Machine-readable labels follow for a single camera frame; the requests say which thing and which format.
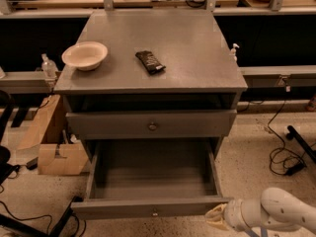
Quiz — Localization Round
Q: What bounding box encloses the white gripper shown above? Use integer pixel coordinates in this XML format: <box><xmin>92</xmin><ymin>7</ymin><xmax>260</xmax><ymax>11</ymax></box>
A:
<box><xmin>204</xmin><ymin>198</ymin><xmax>262</xmax><ymax>231</ymax></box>

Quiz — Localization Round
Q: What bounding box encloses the grey drawer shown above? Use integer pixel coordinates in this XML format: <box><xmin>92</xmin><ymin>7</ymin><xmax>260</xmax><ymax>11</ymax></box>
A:
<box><xmin>66</xmin><ymin>110</ymin><xmax>237</xmax><ymax>140</ymax></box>
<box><xmin>72</xmin><ymin>138</ymin><xmax>229</xmax><ymax>220</ymax></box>

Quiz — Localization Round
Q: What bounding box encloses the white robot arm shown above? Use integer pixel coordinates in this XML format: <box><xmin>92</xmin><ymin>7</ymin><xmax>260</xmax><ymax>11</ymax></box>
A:
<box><xmin>204</xmin><ymin>188</ymin><xmax>316</xmax><ymax>237</ymax></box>

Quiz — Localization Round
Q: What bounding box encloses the grey top drawer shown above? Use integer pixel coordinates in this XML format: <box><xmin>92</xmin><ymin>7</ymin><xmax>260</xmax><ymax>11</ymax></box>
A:
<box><xmin>66</xmin><ymin>110</ymin><xmax>237</xmax><ymax>140</ymax></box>

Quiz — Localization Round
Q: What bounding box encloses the grey wooden drawer cabinet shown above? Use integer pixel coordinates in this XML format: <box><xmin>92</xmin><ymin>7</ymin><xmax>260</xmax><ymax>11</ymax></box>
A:
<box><xmin>55</xmin><ymin>9</ymin><xmax>247</xmax><ymax>151</ymax></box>

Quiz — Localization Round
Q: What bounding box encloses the blue tape cross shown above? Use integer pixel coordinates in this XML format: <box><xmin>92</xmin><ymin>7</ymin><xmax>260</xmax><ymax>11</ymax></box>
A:
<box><xmin>245</xmin><ymin>228</ymin><xmax>268</xmax><ymax>237</ymax></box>

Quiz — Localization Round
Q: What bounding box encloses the black stand leg right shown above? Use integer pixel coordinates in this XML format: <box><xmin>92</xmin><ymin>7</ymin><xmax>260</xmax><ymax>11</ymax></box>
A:
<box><xmin>286</xmin><ymin>125</ymin><xmax>316</xmax><ymax>163</ymax></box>

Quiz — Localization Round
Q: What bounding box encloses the brown cardboard box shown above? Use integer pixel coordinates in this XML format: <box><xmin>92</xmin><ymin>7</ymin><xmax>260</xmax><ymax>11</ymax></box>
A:
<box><xmin>18</xmin><ymin>95</ymin><xmax>88</xmax><ymax>176</ymax></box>

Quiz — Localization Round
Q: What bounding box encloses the white pump dispenser bottle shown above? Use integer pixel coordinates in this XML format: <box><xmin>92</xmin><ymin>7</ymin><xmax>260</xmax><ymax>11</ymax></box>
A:
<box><xmin>230</xmin><ymin>43</ymin><xmax>240</xmax><ymax>62</ymax></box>

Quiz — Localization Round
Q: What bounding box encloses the black snack bar wrapper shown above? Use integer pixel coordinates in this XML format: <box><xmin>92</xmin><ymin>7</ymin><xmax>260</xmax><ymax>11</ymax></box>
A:
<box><xmin>135</xmin><ymin>50</ymin><xmax>166</xmax><ymax>75</ymax></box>

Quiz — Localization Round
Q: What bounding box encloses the white paper bowl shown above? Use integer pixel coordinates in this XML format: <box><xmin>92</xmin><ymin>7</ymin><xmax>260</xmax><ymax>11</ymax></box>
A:
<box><xmin>62</xmin><ymin>41</ymin><xmax>109</xmax><ymax>71</ymax></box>

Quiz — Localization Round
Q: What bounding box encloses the black stand base left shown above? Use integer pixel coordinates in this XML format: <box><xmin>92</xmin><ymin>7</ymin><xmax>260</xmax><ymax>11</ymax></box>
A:
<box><xmin>0</xmin><ymin>196</ymin><xmax>85</xmax><ymax>237</ymax></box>

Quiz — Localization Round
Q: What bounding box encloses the clear plastic bottle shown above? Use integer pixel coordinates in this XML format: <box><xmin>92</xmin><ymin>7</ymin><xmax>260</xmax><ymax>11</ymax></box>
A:
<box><xmin>41</xmin><ymin>53</ymin><xmax>58</xmax><ymax>78</ymax></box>

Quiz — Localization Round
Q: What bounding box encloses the black office chair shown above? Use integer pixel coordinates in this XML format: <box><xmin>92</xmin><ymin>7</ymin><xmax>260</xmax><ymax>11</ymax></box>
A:
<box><xmin>0</xmin><ymin>90</ymin><xmax>22</xmax><ymax>186</ymax></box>

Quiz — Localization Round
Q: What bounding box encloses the black cable with adapter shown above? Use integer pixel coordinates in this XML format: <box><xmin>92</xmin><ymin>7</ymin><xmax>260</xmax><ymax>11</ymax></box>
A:
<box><xmin>266</xmin><ymin>99</ymin><xmax>308</xmax><ymax>177</ymax></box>

